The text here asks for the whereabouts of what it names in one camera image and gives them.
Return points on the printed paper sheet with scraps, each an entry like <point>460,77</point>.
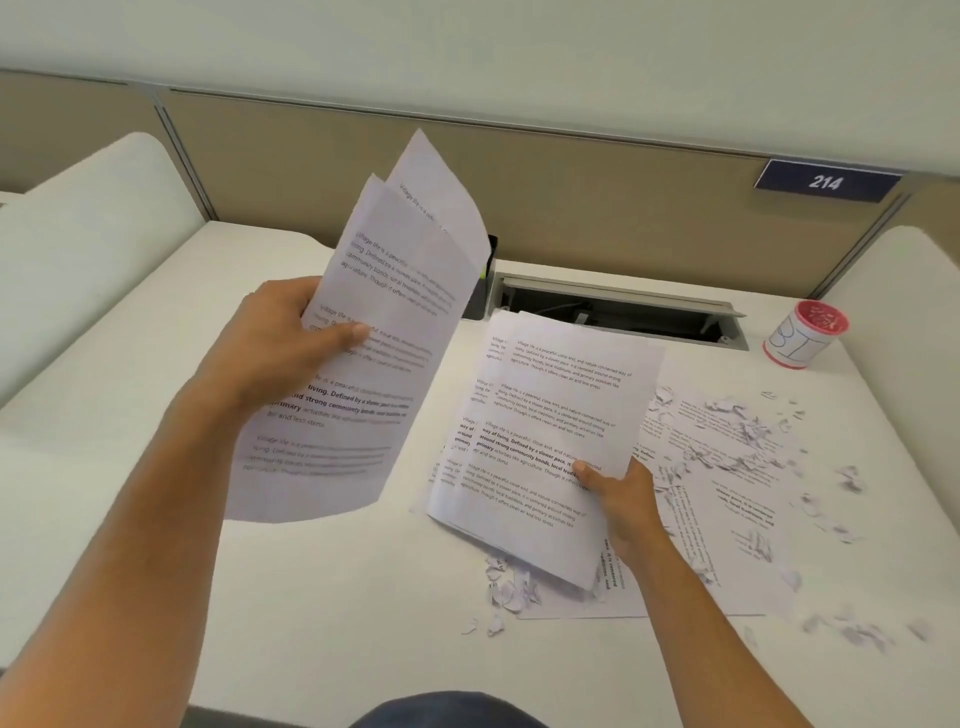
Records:
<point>720,525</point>

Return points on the scattered torn paper scraps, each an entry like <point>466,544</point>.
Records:
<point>742,435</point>

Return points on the person's blue trousers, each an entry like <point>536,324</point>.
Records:
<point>457,711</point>

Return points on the blue number sign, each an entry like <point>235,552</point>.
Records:
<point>826,181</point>

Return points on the person's right forearm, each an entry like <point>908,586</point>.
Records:
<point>705,637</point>

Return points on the person's right thumb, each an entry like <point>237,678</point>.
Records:
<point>594,475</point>

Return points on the person's right hand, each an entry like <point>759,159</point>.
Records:
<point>628,514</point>

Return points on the white rounded side divider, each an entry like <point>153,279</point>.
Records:
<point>907,337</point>
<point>82,255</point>

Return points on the person's left hand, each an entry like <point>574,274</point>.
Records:
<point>262,345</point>

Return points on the person's left forearm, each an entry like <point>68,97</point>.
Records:
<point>127,540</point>

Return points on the white cup with red lid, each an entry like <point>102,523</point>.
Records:
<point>808,336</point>

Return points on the stack of printed papers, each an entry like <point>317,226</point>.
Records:
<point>540,420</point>

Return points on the beige partition panel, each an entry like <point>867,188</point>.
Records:
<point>600,195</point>

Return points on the person's left thumb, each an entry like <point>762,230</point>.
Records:
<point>341,340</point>

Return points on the black desk object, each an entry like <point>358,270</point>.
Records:
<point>484,285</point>

